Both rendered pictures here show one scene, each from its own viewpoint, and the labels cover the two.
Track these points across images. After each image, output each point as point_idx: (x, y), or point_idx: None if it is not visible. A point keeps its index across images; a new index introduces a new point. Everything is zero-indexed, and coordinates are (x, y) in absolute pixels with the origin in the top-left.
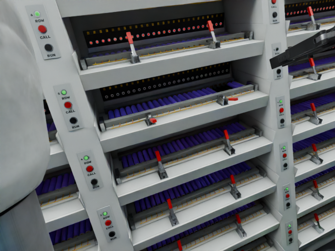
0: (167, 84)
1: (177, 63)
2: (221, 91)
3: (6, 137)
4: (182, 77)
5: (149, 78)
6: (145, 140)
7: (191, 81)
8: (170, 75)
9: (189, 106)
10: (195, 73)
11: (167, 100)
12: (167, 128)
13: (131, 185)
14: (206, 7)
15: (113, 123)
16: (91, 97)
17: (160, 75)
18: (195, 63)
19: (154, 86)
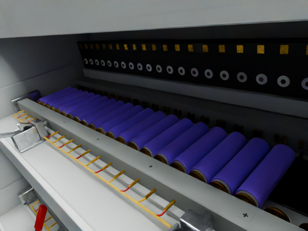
0: (178, 74)
1: (48, 2)
2: (253, 209)
3: None
4: (222, 65)
5: (135, 43)
6: (19, 170)
7: (255, 92)
8: (181, 47)
9: (111, 165)
10: (277, 66)
11: (118, 115)
12: (30, 179)
13: (18, 222)
14: None
15: (23, 108)
16: (55, 55)
17: (157, 42)
18: (90, 12)
19: (147, 67)
